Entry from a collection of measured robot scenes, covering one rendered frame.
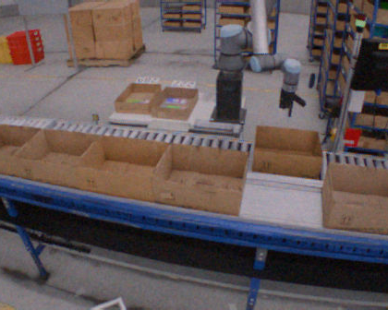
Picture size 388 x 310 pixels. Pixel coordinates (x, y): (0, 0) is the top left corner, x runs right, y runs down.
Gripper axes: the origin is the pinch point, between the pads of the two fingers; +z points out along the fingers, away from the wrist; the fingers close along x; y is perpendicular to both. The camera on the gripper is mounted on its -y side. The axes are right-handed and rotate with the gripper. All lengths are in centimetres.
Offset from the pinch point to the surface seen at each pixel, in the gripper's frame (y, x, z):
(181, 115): 75, -23, 23
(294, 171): -5.6, 29.6, 15.5
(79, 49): 354, -321, 103
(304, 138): -11.6, 0.2, 13.9
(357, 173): -34, 50, -6
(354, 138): -46.1, -9.2, 15.6
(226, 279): 24, 77, 64
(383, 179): -48, 50, -5
